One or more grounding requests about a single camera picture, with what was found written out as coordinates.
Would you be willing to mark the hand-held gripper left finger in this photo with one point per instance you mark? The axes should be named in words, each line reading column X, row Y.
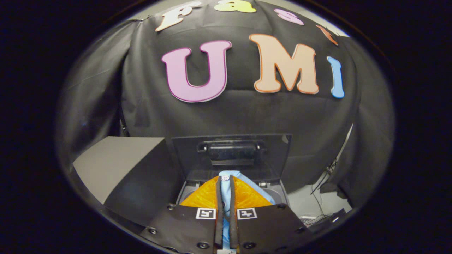
column 219, row 225

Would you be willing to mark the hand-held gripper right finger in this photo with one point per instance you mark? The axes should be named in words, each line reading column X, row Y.
column 233, row 225

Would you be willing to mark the light blue shirt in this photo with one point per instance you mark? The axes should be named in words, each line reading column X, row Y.
column 226, row 201

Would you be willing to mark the black box on floor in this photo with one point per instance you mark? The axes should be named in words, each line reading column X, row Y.
column 332, row 216

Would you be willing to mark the black backdrop cloth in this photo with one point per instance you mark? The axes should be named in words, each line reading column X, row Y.
column 247, row 116

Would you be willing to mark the grey and beige cabinet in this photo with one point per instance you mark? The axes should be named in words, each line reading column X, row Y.
column 116, row 158

